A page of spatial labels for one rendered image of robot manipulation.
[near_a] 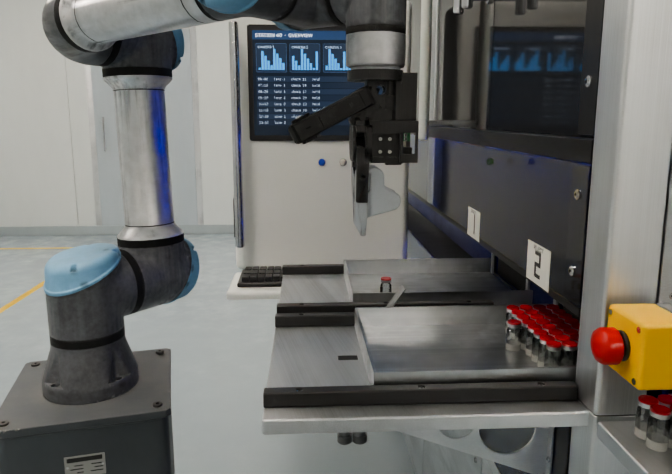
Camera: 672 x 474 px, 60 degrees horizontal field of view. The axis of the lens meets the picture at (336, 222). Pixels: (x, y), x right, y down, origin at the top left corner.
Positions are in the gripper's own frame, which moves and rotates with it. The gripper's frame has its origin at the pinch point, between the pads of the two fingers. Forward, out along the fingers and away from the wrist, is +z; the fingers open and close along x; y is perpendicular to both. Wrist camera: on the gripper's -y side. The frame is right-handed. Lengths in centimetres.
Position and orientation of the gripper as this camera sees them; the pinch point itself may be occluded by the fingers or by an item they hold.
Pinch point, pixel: (357, 226)
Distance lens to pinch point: 77.7
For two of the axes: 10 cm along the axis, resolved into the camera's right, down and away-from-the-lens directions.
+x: -0.5, -1.8, 9.8
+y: 10.0, -0.1, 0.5
